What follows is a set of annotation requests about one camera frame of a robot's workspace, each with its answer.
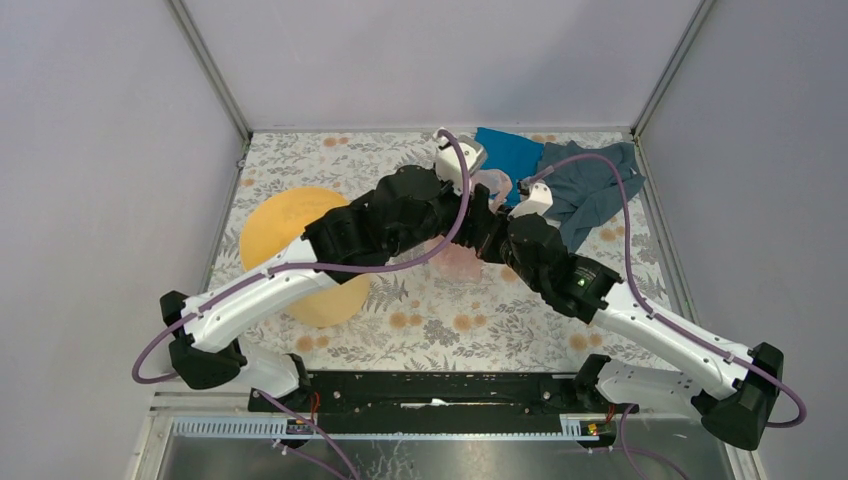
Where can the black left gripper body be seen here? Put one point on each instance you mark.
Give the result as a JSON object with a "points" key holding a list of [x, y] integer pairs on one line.
{"points": [[443, 221]]}

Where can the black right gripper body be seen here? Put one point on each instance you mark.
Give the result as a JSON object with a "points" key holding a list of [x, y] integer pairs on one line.
{"points": [[495, 247]]}

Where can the pink plastic trash bag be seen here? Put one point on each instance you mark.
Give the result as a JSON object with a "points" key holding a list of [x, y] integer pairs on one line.
{"points": [[460, 264]]}

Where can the yellow plastic trash bin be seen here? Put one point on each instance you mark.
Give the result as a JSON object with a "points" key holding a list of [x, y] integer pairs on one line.
{"points": [[274, 224]]}

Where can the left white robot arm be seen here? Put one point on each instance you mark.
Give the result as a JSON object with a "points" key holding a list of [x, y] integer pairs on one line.
{"points": [[205, 351]]}

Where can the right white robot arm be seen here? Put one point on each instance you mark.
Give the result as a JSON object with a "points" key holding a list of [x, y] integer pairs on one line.
{"points": [[728, 386]]}

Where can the grey crumpled cloth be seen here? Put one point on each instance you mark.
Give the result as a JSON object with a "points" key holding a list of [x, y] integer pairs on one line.
{"points": [[585, 193]]}

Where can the blue folded cloth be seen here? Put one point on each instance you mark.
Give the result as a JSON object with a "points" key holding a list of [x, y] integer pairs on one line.
{"points": [[514, 155]]}

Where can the floral patterned table mat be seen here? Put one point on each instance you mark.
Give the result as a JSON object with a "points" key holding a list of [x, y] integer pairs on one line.
{"points": [[423, 318]]}

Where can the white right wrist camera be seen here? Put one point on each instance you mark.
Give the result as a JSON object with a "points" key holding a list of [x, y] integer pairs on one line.
{"points": [[537, 201]]}

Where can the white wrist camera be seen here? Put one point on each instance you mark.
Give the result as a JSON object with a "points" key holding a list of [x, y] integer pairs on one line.
{"points": [[457, 165], [537, 201]]}

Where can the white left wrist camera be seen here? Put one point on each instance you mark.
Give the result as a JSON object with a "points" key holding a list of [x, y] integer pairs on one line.
{"points": [[457, 165]]}

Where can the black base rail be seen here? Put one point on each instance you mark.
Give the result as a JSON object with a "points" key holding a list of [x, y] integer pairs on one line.
{"points": [[375, 402]]}

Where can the aluminium corner frame post right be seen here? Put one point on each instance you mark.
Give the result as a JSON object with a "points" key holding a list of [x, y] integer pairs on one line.
{"points": [[687, 39]]}

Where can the aluminium corner frame post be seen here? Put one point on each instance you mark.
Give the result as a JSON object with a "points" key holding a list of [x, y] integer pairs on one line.
{"points": [[196, 43], [687, 39]]}

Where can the aluminium corner frame post left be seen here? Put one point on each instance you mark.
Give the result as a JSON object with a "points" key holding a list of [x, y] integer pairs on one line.
{"points": [[196, 43]]}

